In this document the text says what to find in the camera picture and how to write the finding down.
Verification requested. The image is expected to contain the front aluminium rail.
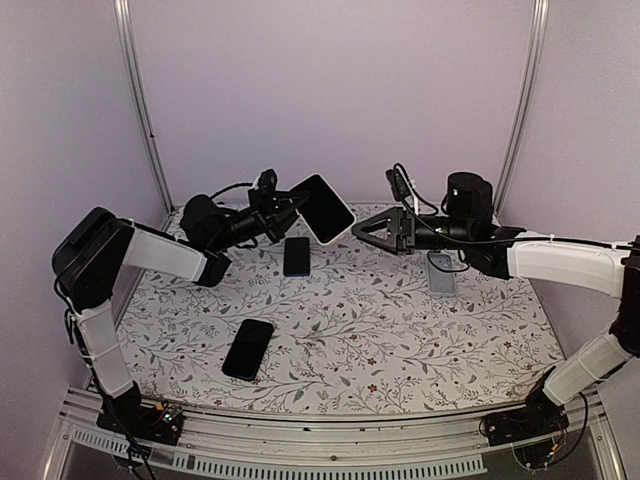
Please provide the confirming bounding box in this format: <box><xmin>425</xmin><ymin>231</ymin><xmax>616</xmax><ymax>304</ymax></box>
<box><xmin>43</xmin><ymin>388</ymin><xmax>631</xmax><ymax>479</ymax></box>

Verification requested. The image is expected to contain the right aluminium frame post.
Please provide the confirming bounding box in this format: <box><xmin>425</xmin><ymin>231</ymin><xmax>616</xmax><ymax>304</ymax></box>
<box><xmin>494</xmin><ymin>0</ymin><xmax>550</xmax><ymax>216</ymax></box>

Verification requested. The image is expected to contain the beige phone case with ring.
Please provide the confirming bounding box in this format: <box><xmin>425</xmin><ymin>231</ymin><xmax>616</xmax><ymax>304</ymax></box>
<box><xmin>287</xmin><ymin>173</ymin><xmax>357</xmax><ymax>246</ymax></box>

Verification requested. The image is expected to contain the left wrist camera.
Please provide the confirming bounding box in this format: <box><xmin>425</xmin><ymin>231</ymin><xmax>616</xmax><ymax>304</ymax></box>
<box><xmin>252</xmin><ymin>169</ymin><xmax>278</xmax><ymax>199</ymax></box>

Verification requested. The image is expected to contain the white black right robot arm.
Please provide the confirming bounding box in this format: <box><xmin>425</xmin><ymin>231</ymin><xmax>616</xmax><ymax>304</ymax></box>
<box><xmin>352</xmin><ymin>165</ymin><xmax>639</xmax><ymax>436</ymax></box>

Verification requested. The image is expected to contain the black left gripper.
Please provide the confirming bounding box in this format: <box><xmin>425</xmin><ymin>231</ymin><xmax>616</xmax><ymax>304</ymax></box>
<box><xmin>211</xmin><ymin>187</ymin><xmax>314</xmax><ymax>252</ymax></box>

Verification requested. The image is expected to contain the right arm base with board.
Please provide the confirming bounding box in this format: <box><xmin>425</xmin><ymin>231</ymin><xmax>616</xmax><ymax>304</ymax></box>
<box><xmin>478</xmin><ymin>400</ymin><xmax>569</xmax><ymax>470</ymax></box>

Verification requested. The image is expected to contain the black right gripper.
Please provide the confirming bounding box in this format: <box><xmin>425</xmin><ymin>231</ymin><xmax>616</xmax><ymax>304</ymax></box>
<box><xmin>353</xmin><ymin>206</ymin><xmax>474</xmax><ymax>255</ymax></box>

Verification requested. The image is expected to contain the black phone lying on table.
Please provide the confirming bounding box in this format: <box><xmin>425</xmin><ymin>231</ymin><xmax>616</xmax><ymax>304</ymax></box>
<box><xmin>222</xmin><ymin>319</ymin><xmax>274</xmax><ymax>381</ymax></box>

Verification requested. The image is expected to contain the left arm base with board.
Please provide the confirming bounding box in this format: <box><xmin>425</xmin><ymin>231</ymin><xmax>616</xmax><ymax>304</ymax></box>
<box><xmin>96</xmin><ymin>398</ymin><xmax>184</xmax><ymax>446</ymax></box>

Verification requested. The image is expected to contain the left aluminium frame post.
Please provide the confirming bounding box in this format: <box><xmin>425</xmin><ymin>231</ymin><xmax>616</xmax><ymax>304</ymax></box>
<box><xmin>113</xmin><ymin>0</ymin><xmax>175</xmax><ymax>214</ymax></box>

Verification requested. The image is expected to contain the aluminium frame post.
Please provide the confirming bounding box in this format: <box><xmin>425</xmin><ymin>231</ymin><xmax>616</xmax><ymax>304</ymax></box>
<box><xmin>494</xmin><ymin>0</ymin><xmax>550</xmax><ymax>216</ymax></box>
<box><xmin>113</xmin><ymin>0</ymin><xmax>175</xmax><ymax>214</ymax></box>

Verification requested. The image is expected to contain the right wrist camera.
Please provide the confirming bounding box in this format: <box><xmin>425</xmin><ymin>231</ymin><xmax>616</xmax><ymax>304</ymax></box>
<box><xmin>385</xmin><ymin>163</ymin><xmax>419</xmax><ymax>212</ymax></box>

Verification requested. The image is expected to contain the light blue phone case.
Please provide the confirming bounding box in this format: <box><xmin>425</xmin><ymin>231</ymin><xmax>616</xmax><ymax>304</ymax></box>
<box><xmin>427</xmin><ymin>251</ymin><xmax>456</xmax><ymax>296</ymax></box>

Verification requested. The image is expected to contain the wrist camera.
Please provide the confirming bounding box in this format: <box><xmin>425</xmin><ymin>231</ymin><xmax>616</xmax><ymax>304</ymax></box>
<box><xmin>252</xmin><ymin>169</ymin><xmax>278</xmax><ymax>199</ymax></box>
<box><xmin>385</xmin><ymin>163</ymin><xmax>419</xmax><ymax>212</ymax></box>

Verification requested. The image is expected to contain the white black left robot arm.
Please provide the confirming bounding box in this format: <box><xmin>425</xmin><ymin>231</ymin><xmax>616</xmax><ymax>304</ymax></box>
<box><xmin>52</xmin><ymin>188</ymin><xmax>309</xmax><ymax>434</ymax></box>

